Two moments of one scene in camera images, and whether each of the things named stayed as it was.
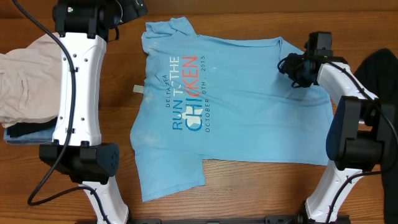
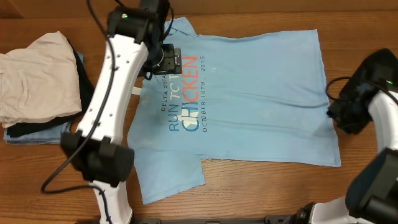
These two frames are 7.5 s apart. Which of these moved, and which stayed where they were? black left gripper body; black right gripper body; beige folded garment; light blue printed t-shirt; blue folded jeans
Moved: black left gripper body; black right gripper body
Stayed: light blue printed t-shirt; blue folded jeans; beige folded garment
